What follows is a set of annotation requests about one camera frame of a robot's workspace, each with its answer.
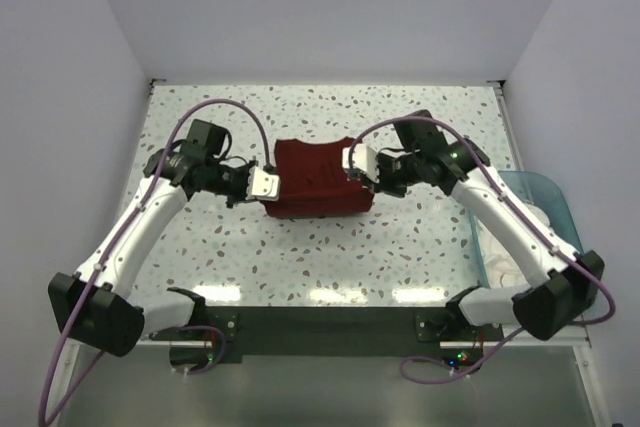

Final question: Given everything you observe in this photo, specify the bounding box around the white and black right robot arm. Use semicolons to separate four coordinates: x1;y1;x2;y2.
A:
342;110;604;341

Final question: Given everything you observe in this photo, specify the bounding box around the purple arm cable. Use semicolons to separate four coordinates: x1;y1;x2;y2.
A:
37;99;275;427
347;115;617;384

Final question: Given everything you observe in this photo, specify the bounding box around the dark red t-shirt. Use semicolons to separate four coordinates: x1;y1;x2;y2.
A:
262;137;374;219

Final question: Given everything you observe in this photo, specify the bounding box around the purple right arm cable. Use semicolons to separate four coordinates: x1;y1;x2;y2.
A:
347;115;617;384

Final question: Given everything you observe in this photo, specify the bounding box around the translucent blue plastic basket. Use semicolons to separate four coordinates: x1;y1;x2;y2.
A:
469;170;584;272

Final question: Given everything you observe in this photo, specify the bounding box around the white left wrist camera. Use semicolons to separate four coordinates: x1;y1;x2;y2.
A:
246;166;281;202

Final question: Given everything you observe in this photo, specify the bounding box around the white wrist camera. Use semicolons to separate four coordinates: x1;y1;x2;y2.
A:
246;166;281;202
342;143;379;186

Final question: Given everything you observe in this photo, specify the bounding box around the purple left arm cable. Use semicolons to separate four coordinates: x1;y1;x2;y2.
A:
37;99;275;427

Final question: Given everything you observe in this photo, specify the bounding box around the aluminium extrusion rail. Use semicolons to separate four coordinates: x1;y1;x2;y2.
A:
36;302;606;427

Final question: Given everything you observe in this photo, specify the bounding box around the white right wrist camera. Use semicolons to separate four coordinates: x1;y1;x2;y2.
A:
342;143;379;186

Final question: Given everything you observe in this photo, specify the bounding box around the white crumpled t-shirt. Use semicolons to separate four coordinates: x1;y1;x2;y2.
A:
470;203;555;289

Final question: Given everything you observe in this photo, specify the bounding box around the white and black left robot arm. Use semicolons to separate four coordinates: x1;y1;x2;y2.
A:
48;120;256;357

